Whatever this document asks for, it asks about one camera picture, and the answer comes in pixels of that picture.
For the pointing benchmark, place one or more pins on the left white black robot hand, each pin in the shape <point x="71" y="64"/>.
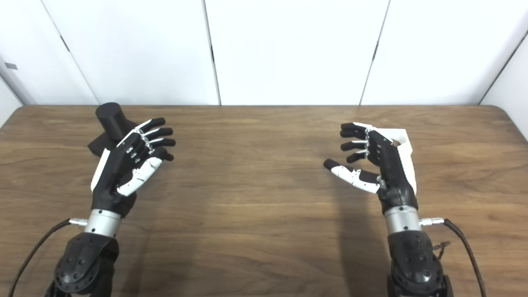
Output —
<point x="113" y="169"/>

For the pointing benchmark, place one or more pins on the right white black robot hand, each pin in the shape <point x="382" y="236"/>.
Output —
<point x="392" y="173"/>

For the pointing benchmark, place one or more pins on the white square piece with hole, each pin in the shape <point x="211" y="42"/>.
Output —
<point x="400" y="135"/>

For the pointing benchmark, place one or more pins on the black peg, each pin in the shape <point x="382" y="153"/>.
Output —
<point x="110" y="117"/>

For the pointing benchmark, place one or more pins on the small grey wall tag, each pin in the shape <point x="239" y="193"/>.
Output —
<point x="11" y="66"/>

